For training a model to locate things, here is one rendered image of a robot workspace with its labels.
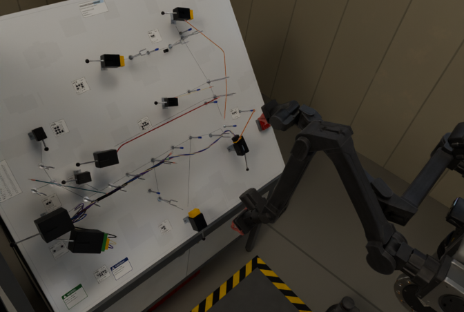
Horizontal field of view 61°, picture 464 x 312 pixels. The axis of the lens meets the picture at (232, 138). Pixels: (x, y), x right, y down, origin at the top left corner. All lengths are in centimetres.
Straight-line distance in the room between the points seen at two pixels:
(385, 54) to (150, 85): 196
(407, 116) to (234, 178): 178
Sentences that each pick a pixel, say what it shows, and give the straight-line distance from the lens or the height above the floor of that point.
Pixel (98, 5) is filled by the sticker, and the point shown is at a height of 162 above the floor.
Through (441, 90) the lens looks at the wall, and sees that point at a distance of 307.
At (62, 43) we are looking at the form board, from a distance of 150.
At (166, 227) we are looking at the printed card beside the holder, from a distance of 164.
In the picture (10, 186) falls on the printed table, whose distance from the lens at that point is 144.
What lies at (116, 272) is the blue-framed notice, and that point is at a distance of 160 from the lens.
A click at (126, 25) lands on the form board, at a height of 155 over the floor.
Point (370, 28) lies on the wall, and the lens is 307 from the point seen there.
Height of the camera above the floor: 235
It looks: 45 degrees down
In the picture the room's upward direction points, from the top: 11 degrees clockwise
